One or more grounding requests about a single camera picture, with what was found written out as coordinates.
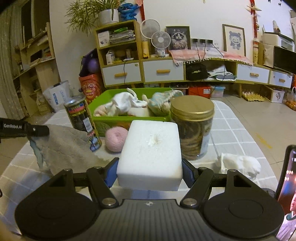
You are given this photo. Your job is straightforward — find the black snack can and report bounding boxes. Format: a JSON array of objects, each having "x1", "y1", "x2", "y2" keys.
[{"x1": 64, "y1": 94, "x2": 102, "y2": 152}]

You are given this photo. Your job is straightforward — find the glass jar gold lid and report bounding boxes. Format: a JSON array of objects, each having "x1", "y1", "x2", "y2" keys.
[{"x1": 171, "y1": 95, "x2": 215, "y2": 161}]

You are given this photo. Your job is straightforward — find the purple ball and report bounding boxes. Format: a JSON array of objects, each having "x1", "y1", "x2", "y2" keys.
[{"x1": 87, "y1": 58, "x2": 100, "y2": 73}]

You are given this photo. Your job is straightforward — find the pink checked cloth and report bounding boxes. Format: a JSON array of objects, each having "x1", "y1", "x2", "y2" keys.
[{"x1": 169, "y1": 49, "x2": 253, "y2": 66}]

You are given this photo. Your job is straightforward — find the clear storage box blue lid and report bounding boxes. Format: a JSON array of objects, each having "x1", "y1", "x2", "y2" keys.
[{"x1": 211, "y1": 85, "x2": 226, "y2": 98}]

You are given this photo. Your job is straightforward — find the white foam block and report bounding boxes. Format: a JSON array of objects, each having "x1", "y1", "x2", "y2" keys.
[{"x1": 116, "y1": 120, "x2": 183, "y2": 191}]

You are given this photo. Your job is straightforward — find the long wooden tv cabinet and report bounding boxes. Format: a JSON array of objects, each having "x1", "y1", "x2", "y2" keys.
[{"x1": 142, "y1": 58, "x2": 293, "y2": 88}]

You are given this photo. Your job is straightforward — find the white printer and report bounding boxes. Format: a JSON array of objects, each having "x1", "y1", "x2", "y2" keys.
[{"x1": 262, "y1": 32, "x2": 295, "y2": 52}]

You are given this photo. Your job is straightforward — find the framed cartoon picture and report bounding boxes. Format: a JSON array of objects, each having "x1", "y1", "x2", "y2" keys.
[{"x1": 222, "y1": 24, "x2": 246, "y2": 57}]

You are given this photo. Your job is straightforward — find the white box on shelf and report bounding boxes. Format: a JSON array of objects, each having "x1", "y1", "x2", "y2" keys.
[{"x1": 97, "y1": 31, "x2": 110, "y2": 48}]

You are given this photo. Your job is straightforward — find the black bag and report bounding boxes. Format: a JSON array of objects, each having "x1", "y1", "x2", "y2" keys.
[{"x1": 186, "y1": 63, "x2": 208, "y2": 81}]

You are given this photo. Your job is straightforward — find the orange box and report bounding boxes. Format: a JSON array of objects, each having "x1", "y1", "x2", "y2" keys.
[{"x1": 188, "y1": 86, "x2": 211, "y2": 99}]

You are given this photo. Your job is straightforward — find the white cloth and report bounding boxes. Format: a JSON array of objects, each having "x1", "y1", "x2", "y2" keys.
[{"x1": 107, "y1": 88, "x2": 147, "y2": 116}]

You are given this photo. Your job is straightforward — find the wooden shelf cabinet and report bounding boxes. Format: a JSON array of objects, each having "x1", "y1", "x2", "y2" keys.
[{"x1": 94, "y1": 20, "x2": 144, "y2": 88}]

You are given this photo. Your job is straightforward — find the egg tray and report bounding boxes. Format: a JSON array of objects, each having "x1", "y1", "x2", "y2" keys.
[{"x1": 242, "y1": 91, "x2": 265, "y2": 102}]

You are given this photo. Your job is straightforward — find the black monitor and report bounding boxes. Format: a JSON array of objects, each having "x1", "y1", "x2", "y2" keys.
[{"x1": 273, "y1": 46, "x2": 296, "y2": 74}]

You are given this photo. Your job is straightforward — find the red hanging decoration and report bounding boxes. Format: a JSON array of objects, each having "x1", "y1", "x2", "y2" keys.
[{"x1": 248, "y1": 0, "x2": 262, "y2": 39}]

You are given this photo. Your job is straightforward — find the green plastic bin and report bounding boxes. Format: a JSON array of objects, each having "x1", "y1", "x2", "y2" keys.
[{"x1": 89, "y1": 87, "x2": 183, "y2": 137}]

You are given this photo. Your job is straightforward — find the large white fan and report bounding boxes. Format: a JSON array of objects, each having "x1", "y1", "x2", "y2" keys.
[{"x1": 140, "y1": 19, "x2": 161, "y2": 39}]

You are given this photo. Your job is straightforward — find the small white fan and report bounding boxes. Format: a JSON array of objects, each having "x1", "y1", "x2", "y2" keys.
[{"x1": 151, "y1": 31, "x2": 171, "y2": 57}]

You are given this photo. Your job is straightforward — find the stack of papers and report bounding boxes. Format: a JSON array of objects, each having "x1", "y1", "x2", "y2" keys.
[{"x1": 109, "y1": 28, "x2": 136, "y2": 45}]

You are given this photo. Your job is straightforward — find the pink yarn ball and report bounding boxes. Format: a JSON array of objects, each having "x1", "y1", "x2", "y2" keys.
[{"x1": 105, "y1": 126, "x2": 128, "y2": 153}]

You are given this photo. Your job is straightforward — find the smartphone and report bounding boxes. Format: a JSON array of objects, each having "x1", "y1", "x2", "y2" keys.
[{"x1": 275, "y1": 145, "x2": 296, "y2": 240}]

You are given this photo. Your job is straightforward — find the blue stitch plush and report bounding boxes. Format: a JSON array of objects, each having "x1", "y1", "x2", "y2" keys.
[{"x1": 118, "y1": 3, "x2": 140, "y2": 22}]

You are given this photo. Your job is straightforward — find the framed cat picture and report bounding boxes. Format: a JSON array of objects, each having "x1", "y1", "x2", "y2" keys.
[{"x1": 166, "y1": 26, "x2": 191, "y2": 50}]

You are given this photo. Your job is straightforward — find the white sock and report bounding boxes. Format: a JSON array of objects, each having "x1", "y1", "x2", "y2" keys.
[{"x1": 216, "y1": 153, "x2": 261, "y2": 180}]

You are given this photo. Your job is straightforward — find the white paper bag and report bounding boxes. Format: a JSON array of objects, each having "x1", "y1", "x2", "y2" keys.
[{"x1": 43, "y1": 81, "x2": 71, "y2": 112}]

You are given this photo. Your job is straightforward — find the potted green plant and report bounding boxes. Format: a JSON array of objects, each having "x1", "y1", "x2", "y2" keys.
[{"x1": 65, "y1": 0, "x2": 123, "y2": 34}]

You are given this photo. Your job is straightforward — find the left wooden bookshelf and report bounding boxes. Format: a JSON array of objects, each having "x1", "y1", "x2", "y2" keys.
[{"x1": 13, "y1": 22, "x2": 60, "y2": 117}]

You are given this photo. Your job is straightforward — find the grey towel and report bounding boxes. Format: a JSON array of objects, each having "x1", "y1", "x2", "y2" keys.
[{"x1": 29, "y1": 125, "x2": 113, "y2": 175}]

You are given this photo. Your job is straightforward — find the pink plush towel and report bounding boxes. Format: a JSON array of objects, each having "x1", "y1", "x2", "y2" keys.
[{"x1": 93, "y1": 103, "x2": 113, "y2": 116}]

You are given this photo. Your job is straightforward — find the orange cartoon bucket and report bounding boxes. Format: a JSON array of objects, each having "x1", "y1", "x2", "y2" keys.
[{"x1": 79, "y1": 73, "x2": 102, "y2": 104}]

